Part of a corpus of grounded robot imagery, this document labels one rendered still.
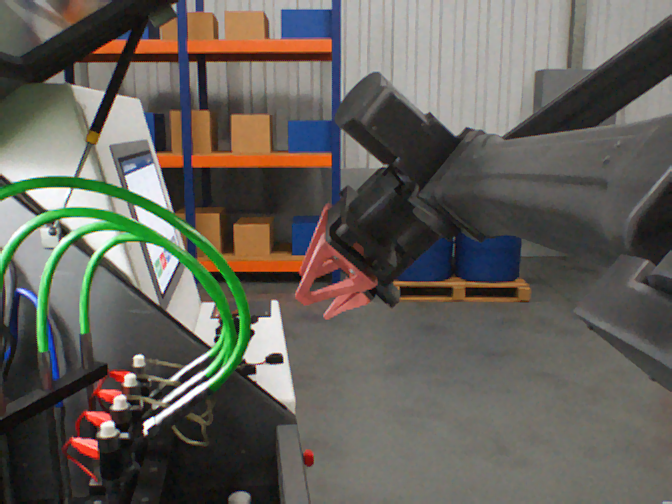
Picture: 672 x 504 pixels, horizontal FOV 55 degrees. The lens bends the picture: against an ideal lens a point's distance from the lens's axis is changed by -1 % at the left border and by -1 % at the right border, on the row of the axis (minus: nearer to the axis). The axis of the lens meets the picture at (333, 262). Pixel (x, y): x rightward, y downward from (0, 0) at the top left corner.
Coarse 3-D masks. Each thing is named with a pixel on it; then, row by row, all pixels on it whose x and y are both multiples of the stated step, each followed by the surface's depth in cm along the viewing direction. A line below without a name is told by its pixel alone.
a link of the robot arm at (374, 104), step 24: (360, 96) 54; (384, 96) 52; (336, 120) 56; (360, 120) 52; (384, 120) 52; (408, 120) 52; (432, 120) 53; (360, 144) 56; (384, 144) 54; (408, 144) 53; (432, 144) 54; (456, 144) 54; (408, 168) 54; (432, 168) 54; (432, 216) 51
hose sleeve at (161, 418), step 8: (200, 384) 81; (192, 392) 80; (200, 392) 80; (208, 392) 80; (184, 400) 80; (192, 400) 80; (200, 400) 80; (168, 408) 80; (176, 408) 80; (184, 408) 80; (160, 416) 80; (168, 416) 80; (176, 416) 80; (160, 424) 80
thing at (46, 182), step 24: (0, 192) 72; (96, 192) 74; (120, 192) 74; (168, 216) 75; (192, 240) 76; (216, 264) 77; (240, 288) 78; (240, 312) 79; (240, 336) 79; (240, 360) 80; (216, 384) 80
